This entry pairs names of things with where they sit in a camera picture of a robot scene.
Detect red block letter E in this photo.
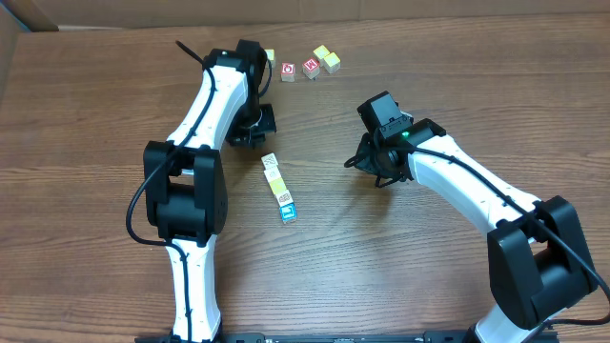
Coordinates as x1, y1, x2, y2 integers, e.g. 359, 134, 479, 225
302, 58, 320, 80

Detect white block yellow sides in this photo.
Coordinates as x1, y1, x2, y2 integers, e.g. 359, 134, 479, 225
275, 190, 294, 207

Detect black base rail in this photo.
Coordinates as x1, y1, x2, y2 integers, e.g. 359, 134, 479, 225
134, 331, 559, 343

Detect white block blue letter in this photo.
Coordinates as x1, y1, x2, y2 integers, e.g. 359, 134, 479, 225
279, 203, 297, 223

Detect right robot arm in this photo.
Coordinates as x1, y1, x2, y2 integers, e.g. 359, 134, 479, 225
344, 91, 609, 342

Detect white picture block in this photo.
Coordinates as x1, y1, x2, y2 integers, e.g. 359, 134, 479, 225
261, 152, 278, 170

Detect red block letter O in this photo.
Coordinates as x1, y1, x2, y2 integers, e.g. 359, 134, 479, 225
280, 63, 296, 82

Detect cardboard box wall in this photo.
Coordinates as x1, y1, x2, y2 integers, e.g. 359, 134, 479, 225
1, 0, 609, 30

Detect yellow block back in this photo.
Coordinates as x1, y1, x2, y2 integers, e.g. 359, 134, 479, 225
313, 45, 330, 65

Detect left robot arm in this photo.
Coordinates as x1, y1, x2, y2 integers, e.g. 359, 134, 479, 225
133, 40, 276, 342

